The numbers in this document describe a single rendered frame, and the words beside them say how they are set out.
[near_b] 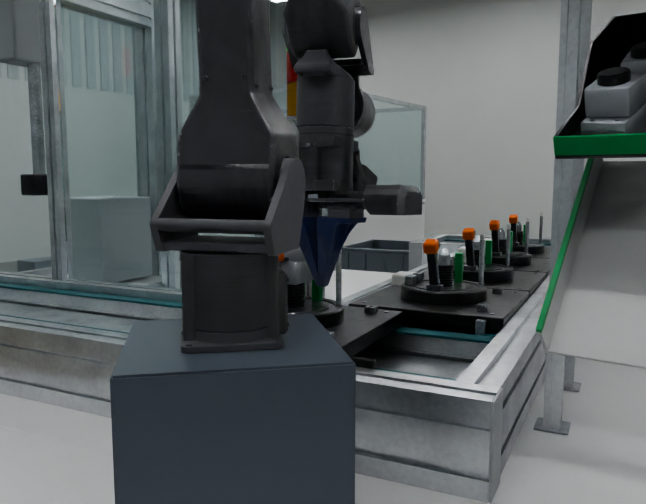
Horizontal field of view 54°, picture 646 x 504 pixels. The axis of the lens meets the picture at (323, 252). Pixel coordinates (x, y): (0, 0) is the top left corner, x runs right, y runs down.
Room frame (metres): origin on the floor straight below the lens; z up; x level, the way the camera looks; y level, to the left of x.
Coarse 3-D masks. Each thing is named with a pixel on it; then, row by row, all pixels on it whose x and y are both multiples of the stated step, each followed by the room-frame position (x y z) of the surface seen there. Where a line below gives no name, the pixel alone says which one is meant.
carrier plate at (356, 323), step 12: (348, 312) 0.91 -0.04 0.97; (360, 312) 0.91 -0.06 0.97; (384, 312) 0.91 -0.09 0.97; (396, 312) 0.91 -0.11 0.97; (348, 324) 0.83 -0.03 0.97; (360, 324) 0.83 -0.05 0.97; (372, 324) 0.83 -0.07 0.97; (384, 324) 0.85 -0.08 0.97; (396, 324) 0.89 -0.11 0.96; (336, 336) 0.77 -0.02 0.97; (348, 336) 0.77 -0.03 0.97; (360, 336) 0.77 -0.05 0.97; (372, 336) 0.81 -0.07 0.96; (348, 348) 0.74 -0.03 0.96; (360, 348) 0.77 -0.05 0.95
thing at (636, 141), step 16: (624, 16) 0.82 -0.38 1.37; (640, 16) 0.81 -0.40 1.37; (608, 32) 0.80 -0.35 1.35; (624, 32) 0.83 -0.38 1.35; (640, 32) 0.82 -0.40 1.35; (592, 48) 0.74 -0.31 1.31; (608, 48) 0.80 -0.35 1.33; (624, 48) 0.84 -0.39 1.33; (592, 64) 0.75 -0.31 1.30; (608, 64) 0.81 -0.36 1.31; (592, 80) 0.75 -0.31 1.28; (576, 112) 0.70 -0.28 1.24; (560, 128) 0.66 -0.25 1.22; (576, 128) 0.70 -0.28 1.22; (560, 144) 0.64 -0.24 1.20; (576, 144) 0.63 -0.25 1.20; (592, 144) 0.62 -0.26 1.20; (608, 144) 0.62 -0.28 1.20; (624, 144) 0.61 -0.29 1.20; (640, 144) 0.60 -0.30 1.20
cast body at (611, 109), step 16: (608, 80) 0.62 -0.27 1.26; (624, 80) 0.61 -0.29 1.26; (640, 80) 0.62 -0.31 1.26; (592, 96) 0.63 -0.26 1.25; (608, 96) 0.62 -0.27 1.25; (624, 96) 0.61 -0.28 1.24; (640, 96) 0.62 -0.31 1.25; (592, 112) 0.64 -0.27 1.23; (608, 112) 0.62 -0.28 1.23; (624, 112) 0.61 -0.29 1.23; (640, 112) 0.63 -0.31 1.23; (592, 128) 0.63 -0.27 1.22; (608, 128) 0.62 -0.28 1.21; (624, 128) 0.61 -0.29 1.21; (640, 128) 0.63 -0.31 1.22
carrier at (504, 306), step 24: (480, 240) 1.03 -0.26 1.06; (456, 264) 1.06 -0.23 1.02; (480, 264) 1.03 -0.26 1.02; (384, 288) 1.11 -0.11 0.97; (408, 288) 1.00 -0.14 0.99; (432, 288) 0.98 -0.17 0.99; (456, 288) 1.00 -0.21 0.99; (480, 288) 1.00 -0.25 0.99; (408, 312) 0.93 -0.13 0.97; (432, 312) 0.92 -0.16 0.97; (456, 312) 0.91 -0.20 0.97; (480, 312) 0.91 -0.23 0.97; (504, 312) 0.91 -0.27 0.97
